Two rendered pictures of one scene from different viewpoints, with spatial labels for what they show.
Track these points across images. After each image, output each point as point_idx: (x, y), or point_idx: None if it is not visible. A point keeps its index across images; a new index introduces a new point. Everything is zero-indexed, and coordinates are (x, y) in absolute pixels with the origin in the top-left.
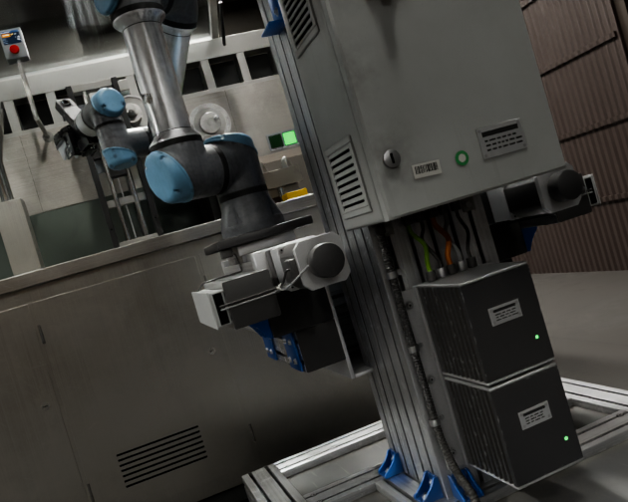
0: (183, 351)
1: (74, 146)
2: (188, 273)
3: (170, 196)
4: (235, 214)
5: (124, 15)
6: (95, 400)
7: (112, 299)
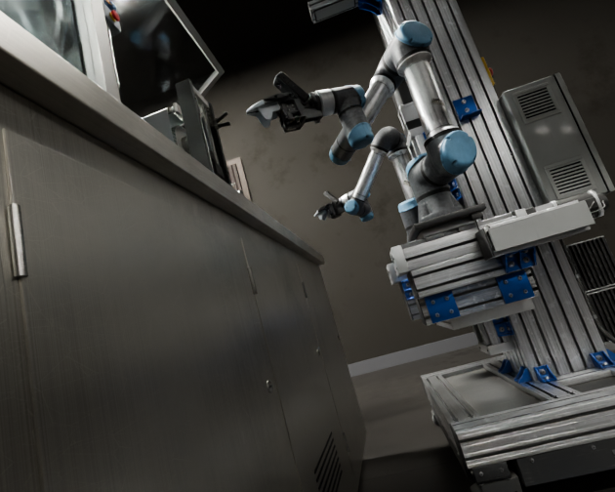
0: (310, 346)
1: (299, 112)
2: (297, 274)
3: (470, 161)
4: (452, 200)
5: (430, 53)
6: (291, 388)
7: (277, 271)
